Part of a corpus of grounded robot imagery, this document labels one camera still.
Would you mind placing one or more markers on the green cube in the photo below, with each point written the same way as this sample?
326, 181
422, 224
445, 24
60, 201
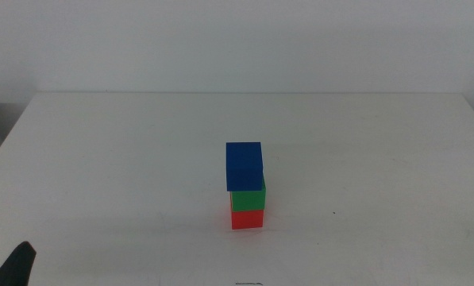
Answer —
248, 200

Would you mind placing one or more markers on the red cube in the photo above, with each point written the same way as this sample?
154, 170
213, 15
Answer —
246, 219

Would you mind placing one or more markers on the blue cube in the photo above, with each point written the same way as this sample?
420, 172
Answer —
244, 167

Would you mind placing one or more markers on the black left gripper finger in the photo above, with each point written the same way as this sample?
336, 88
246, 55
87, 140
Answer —
16, 266

